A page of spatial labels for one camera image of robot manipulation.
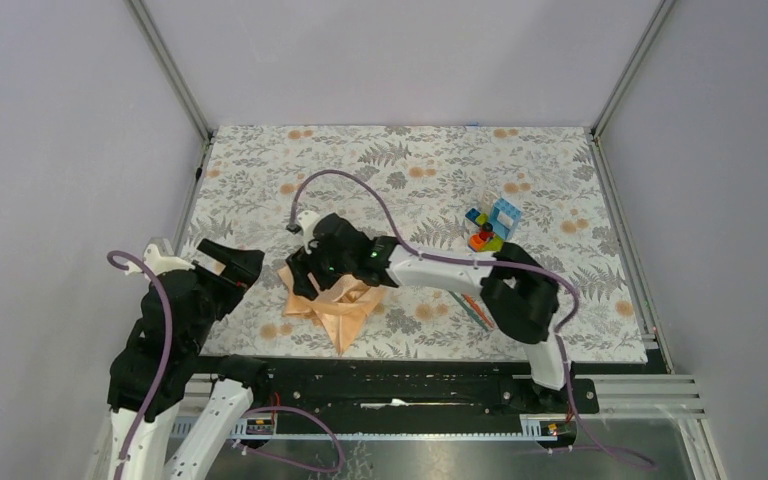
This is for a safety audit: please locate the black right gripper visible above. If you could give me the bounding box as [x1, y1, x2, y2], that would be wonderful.
[287, 240, 356, 302]

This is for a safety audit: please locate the peach satin napkin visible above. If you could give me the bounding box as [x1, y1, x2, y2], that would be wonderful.
[277, 266, 386, 355]

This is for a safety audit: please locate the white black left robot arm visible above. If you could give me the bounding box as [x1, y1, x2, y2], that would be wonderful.
[107, 239, 271, 479]

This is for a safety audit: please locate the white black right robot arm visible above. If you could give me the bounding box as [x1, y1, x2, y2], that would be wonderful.
[286, 211, 574, 412]

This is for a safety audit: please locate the floral patterned table mat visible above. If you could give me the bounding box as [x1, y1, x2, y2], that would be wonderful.
[182, 126, 646, 363]

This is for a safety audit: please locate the orange plastic fork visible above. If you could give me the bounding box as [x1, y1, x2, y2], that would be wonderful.
[463, 295, 494, 329]

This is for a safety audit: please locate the colourful toy brick pile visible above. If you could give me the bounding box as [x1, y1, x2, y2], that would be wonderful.
[465, 190, 523, 252]

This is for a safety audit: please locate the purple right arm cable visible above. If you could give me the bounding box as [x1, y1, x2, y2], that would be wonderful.
[288, 169, 657, 473]

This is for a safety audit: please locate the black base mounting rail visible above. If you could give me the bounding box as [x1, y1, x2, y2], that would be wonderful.
[185, 356, 600, 436]

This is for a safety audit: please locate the left aluminium frame post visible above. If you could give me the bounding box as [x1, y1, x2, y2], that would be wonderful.
[125, 0, 216, 142]

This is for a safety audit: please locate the aluminium frame post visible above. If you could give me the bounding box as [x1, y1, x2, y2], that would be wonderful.
[125, 0, 216, 142]
[592, 0, 680, 138]

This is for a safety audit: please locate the right aluminium frame post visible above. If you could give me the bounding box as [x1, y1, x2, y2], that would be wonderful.
[592, 0, 680, 138]

